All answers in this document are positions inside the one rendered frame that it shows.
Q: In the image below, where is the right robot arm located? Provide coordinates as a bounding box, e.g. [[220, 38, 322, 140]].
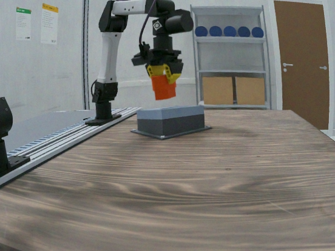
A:
[[0, 95, 31, 177]]

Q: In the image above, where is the grey slotted metal rail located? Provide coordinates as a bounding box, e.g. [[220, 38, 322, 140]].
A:
[[0, 107, 143, 188]]

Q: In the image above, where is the black slotted vertical post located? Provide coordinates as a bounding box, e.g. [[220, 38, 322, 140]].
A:
[[81, 0, 90, 110]]

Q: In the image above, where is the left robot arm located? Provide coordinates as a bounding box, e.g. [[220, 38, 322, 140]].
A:
[[85, 0, 194, 126]]

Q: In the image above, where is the light blue flat plate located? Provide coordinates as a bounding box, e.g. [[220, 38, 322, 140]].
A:
[[137, 105, 204, 119]]

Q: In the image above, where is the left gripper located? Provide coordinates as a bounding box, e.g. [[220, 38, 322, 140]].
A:
[[145, 36, 184, 84]]

